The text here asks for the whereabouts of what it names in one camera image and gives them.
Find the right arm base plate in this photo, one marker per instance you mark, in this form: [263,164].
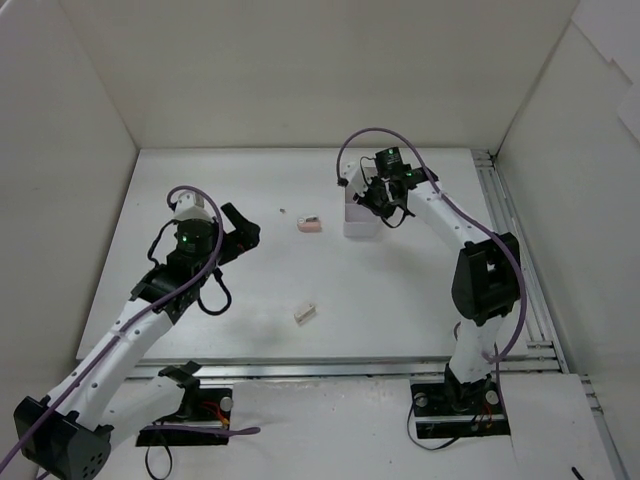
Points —
[433,417]

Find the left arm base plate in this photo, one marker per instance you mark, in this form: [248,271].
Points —
[212,410]

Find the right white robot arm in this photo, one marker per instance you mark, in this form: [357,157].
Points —
[487,277]

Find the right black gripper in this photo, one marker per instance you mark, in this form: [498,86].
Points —
[377,195]

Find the cream white eraser block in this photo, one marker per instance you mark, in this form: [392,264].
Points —
[304,312]

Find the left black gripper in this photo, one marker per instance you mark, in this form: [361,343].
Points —
[232,241]

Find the white compartment organizer box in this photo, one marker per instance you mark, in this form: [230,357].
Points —
[359,222]

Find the aluminium frame rail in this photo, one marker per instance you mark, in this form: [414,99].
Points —
[331,396]

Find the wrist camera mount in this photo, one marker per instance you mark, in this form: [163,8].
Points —
[354,179]
[190,206]

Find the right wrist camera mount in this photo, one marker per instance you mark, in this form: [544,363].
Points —
[354,179]

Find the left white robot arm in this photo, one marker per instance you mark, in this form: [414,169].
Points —
[71,431]

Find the pink correction tape dispenser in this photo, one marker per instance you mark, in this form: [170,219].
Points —
[309,224]

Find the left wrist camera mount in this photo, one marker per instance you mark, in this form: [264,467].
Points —
[190,206]

